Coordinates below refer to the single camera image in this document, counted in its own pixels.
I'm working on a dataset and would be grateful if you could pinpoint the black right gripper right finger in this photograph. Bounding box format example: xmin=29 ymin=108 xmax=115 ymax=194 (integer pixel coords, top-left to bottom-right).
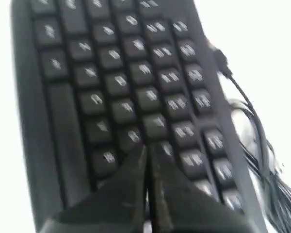
xmin=149 ymin=143 xmax=255 ymax=233

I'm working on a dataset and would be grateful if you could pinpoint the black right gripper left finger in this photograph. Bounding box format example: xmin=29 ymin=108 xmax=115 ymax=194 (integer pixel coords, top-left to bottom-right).
xmin=40 ymin=145 xmax=147 ymax=233

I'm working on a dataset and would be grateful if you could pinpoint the black computer keyboard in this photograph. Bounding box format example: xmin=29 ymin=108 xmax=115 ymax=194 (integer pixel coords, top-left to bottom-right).
xmin=11 ymin=0 xmax=267 ymax=233

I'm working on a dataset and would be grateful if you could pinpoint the black keyboard usb cable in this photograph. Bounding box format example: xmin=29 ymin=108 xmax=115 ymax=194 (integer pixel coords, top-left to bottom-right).
xmin=207 ymin=40 xmax=291 ymax=233

